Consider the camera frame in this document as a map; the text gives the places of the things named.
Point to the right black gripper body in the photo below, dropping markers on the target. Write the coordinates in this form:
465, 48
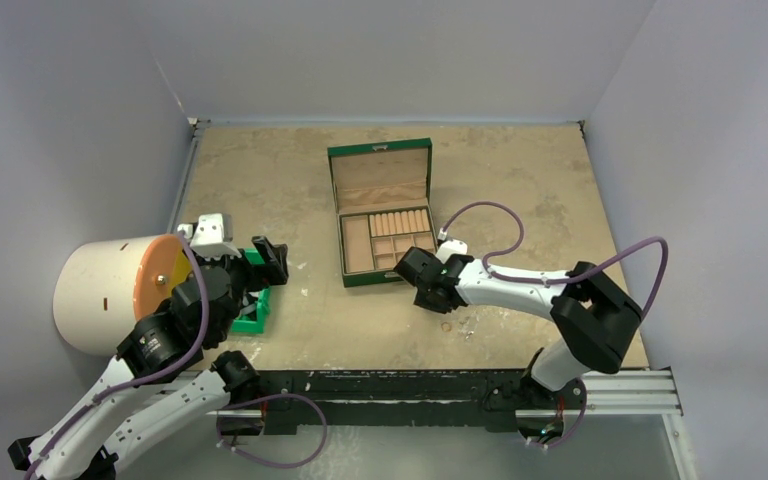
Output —
425, 281

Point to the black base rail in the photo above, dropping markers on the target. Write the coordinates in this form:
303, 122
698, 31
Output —
498, 400

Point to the aluminium rail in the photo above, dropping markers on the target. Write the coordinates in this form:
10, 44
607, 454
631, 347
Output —
633, 392

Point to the green jewelry box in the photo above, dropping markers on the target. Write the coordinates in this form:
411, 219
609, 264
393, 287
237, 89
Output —
381, 192

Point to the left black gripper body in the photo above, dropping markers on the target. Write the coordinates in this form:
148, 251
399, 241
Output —
243, 281

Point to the green plastic bin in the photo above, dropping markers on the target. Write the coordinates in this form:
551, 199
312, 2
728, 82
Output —
251, 311

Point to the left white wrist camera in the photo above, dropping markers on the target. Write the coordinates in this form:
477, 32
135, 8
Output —
211, 236

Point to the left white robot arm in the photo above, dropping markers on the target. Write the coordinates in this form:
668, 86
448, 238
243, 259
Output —
110, 425

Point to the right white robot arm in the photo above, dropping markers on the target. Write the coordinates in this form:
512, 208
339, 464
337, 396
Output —
595, 317

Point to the white cylinder with orange lid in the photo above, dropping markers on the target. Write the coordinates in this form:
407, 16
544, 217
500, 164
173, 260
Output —
105, 287

